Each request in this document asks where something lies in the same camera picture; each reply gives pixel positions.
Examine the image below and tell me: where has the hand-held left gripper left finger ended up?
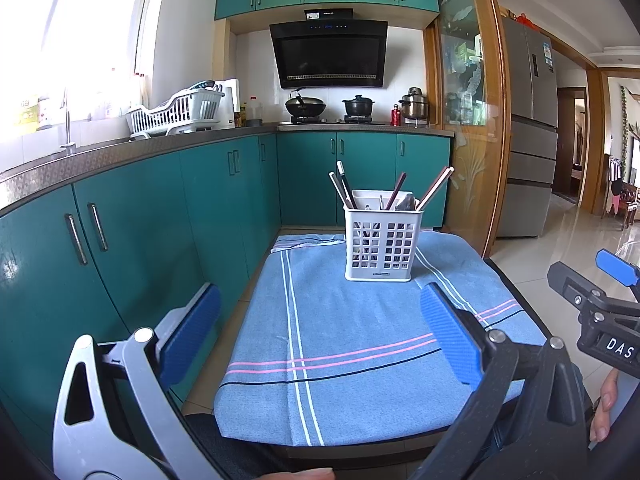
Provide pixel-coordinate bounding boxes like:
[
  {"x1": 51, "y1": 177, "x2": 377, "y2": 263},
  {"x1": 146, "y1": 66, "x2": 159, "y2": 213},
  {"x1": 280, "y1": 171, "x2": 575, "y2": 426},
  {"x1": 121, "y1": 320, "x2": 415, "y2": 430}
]
[{"x1": 52, "y1": 282, "x2": 223, "y2": 480}]

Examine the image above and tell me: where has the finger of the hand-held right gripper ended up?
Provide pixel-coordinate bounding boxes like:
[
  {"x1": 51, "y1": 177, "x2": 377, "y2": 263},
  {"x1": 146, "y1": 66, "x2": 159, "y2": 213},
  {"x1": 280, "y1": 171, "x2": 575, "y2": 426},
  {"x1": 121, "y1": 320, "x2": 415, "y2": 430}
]
[
  {"x1": 595, "y1": 249, "x2": 640, "y2": 286},
  {"x1": 546, "y1": 261, "x2": 608, "y2": 318}
]

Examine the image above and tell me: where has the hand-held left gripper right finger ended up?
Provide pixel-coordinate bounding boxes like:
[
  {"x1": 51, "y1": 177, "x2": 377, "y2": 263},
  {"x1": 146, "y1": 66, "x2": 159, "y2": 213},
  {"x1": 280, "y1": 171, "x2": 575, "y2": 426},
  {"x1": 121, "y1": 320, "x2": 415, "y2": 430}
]
[{"x1": 419, "y1": 282, "x2": 596, "y2": 480}]

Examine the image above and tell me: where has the white plastic utensil holder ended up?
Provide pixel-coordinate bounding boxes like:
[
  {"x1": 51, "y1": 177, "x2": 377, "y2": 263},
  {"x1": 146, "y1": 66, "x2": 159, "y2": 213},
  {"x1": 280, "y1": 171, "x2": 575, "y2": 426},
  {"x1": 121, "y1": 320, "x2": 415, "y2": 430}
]
[{"x1": 343, "y1": 189, "x2": 425, "y2": 283}]

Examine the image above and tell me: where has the dark red white chopstick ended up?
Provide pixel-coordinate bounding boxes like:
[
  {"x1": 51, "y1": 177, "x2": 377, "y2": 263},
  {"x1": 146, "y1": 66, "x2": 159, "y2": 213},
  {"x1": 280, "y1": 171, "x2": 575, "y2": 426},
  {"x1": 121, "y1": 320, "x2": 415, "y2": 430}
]
[
  {"x1": 391, "y1": 172, "x2": 407, "y2": 211},
  {"x1": 416, "y1": 166, "x2": 455, "y2": 211}
]

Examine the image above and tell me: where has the black chopstick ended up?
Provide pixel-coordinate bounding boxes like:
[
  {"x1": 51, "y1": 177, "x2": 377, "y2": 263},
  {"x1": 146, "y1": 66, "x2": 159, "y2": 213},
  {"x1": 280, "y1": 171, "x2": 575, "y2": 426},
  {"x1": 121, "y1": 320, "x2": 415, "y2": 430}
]
[{"x1": 336, "y1": 160, "x2": 358, "y2": 209}]

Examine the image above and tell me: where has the person's right hand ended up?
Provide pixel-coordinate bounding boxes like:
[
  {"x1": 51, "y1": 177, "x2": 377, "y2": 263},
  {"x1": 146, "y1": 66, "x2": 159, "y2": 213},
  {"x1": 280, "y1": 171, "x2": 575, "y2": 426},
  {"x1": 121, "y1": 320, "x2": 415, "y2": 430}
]
[{"x1": 589, "y1": 367, "x2": 621, "y2": 443}]

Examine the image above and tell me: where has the person's left hand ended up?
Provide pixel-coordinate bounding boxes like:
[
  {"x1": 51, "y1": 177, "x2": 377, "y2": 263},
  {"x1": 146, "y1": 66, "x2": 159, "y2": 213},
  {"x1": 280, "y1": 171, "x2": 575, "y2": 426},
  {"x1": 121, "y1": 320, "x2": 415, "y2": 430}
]
[{"x1": 260, "y1": 467, "x2": 335, "y2": 480}]

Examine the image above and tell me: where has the wooden chair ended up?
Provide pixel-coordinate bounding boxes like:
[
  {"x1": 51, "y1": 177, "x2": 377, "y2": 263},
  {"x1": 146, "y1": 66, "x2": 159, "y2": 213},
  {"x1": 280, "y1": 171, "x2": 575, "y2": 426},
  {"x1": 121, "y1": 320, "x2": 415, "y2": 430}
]
[{"x1": 605, "y1": 155, "x2": 640, "y2": 231}]

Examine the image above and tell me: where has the blue striped cloth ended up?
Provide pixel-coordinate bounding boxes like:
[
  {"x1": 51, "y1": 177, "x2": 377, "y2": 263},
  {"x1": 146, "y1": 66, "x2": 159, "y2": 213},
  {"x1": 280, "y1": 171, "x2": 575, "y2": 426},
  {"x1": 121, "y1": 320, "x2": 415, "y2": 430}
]
[{"x1": 214, "y1": 230, "x2": 548, "y2": 448}]

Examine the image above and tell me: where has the green hanging vine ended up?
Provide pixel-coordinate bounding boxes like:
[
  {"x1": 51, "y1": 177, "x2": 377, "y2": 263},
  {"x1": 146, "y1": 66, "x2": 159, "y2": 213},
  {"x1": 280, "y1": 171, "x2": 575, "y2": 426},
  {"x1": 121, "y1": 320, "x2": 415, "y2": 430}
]
[{"x1": 620, "y1": 85, "x2": 631, "y2": 171}]

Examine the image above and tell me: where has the silver refrigerator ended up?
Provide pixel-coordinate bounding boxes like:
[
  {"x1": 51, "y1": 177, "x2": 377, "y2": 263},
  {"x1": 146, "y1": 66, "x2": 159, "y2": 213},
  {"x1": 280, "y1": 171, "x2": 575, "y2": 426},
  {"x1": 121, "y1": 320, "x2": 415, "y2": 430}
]
[{"x1": 497, "y1": 16, "x2": 559, "y2": 238}]

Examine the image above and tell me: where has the grey kitchen countertop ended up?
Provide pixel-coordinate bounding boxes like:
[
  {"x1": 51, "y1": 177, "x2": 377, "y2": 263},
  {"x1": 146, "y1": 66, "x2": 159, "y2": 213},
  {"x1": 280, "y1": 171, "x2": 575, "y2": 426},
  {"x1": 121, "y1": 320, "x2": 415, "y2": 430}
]
[{"x1": 0, "y1": 124, "x2": 456, "y2": 211}]

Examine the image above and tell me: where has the white dish rack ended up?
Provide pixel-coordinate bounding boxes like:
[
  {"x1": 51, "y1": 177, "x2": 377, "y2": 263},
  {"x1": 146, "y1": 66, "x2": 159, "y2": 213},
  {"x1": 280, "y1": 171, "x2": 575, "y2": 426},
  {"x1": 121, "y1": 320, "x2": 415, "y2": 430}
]
[{"x1": 125, "y1": 80, "x2": 226, "y2": 138}]

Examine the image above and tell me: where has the wooden framed glass door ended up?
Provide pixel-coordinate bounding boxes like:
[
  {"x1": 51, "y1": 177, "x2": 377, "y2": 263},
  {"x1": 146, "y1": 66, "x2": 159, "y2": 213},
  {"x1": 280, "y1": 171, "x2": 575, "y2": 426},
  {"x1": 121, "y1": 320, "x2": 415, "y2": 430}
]
[{"x1": 424, "y1": 0, "x2": 511, "y2": 261}]

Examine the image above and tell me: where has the stainless steel pot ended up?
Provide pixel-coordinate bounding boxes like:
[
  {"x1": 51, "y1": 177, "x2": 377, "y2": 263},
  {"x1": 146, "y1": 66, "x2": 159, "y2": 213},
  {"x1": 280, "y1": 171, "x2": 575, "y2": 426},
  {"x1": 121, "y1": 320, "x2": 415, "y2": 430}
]
[{"x1": 399, "y1": 87, "x2": 431, "y2": 122}]

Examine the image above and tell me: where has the white cutting board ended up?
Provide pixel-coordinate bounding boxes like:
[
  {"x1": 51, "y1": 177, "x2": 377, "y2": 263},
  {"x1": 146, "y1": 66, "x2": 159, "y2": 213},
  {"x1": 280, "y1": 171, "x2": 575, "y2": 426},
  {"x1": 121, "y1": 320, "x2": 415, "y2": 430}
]
[{"x1": 215, "y1": 78, "x2": 241, "y2": 128}]

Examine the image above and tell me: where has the metal faucet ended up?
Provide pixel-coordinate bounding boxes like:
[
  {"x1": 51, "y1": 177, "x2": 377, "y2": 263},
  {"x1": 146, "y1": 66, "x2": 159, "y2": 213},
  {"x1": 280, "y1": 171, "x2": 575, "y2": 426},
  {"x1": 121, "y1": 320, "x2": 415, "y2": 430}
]
[{"x1": 59, "y1": 87, "x2": 77, "y2": 153}]

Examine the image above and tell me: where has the gas stove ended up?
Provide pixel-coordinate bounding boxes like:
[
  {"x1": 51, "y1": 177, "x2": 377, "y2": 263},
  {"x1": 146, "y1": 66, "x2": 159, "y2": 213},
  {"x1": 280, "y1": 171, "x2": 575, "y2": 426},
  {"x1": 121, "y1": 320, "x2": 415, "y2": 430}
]
[{"x1": 290, "y1": 115, "x2": 387, "y2": 125}]

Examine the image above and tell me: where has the black cooking pot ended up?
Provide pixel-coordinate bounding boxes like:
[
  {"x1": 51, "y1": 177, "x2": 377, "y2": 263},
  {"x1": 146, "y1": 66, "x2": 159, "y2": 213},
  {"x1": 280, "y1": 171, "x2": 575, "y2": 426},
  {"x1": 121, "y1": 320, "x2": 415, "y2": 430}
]
[{"x1": 342, "y1": 94, "x2": 376, "y2": 118}]

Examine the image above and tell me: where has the black wok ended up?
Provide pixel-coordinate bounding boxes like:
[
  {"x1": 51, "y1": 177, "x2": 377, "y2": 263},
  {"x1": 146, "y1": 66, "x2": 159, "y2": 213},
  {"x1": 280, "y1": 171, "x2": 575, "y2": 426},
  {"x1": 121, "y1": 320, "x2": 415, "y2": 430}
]
[{"x1": 284, "y1": 89, "x2": 327, "y2": 120}]

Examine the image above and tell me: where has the yellow box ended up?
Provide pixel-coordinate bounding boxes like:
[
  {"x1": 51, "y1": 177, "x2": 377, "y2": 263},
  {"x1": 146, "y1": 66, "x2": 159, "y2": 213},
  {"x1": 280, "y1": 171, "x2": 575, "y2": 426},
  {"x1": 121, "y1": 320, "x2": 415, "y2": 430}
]
[{"x1": 12, "y1": 97, "x2": 40, "y2": 128}]

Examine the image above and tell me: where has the black range hood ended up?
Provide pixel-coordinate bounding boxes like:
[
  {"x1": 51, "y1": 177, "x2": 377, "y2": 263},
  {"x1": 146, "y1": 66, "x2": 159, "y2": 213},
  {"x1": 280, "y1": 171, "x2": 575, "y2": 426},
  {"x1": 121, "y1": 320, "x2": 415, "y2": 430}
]
[{"x1": 269, "y1": 8, "x2": 389, "y2": 90}]

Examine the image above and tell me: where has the kitchen window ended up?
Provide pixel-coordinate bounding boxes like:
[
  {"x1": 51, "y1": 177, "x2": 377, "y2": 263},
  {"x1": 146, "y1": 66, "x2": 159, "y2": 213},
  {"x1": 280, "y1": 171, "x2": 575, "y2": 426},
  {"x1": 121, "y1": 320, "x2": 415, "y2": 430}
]
[{"x1": 0, "y1": 0, "x2": 161, "y2": 141}]

